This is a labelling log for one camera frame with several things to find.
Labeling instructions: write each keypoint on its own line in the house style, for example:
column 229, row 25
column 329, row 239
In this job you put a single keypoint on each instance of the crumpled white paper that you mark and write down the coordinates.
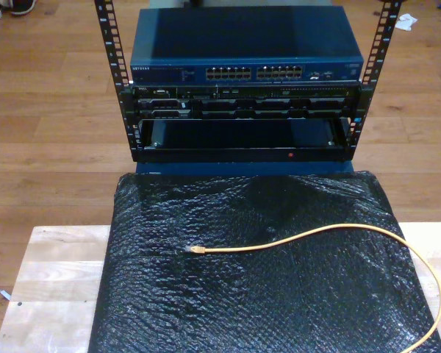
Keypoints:
column 406, row 23

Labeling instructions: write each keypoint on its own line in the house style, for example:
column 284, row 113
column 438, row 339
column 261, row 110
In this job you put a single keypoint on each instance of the black rack server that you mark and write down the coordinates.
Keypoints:
column 242, row 104

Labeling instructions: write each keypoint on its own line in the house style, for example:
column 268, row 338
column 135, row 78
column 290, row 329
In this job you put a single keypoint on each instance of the black perforated rack post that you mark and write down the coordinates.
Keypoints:
column 389, row 36
column 107, row 36

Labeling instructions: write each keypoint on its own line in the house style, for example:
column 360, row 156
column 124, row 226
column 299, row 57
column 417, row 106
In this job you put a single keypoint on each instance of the blue network switch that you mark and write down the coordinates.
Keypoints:
column 242, row 36

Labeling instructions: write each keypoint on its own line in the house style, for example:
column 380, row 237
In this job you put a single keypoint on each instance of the black bubble mat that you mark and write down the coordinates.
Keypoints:
column 242, row 294

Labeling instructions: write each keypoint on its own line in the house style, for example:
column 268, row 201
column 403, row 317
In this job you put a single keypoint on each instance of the black shoe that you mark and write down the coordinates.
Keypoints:
column 24, row 6

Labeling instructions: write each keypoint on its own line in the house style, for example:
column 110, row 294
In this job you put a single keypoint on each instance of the blue base panel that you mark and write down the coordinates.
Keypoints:
column 224, row 168

